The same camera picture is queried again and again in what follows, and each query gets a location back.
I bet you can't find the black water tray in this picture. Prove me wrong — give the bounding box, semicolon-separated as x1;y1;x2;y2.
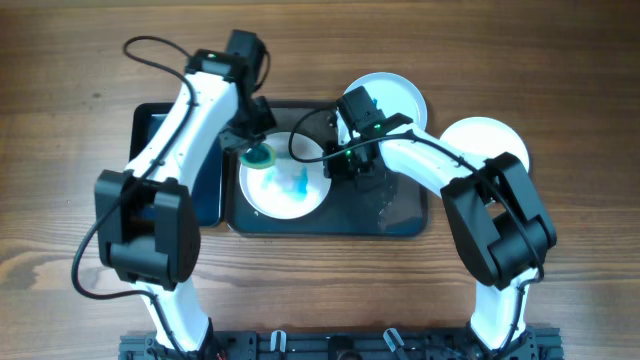
129;103;226;227

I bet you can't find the white plate stained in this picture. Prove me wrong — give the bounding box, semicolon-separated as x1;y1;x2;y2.
344;72;428;130
440;116;530;172

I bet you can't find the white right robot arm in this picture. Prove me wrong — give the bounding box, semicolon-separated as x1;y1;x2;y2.
323;114;557;358

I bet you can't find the white plate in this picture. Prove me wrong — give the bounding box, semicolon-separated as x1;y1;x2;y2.
239;132;331;220

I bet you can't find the green yellow sponge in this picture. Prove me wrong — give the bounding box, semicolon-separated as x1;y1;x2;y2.
240;143;277;170

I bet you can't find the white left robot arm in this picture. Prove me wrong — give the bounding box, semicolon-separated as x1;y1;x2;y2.
89;50;274;359

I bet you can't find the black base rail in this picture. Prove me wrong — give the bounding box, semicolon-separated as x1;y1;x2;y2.
118;326;565;360

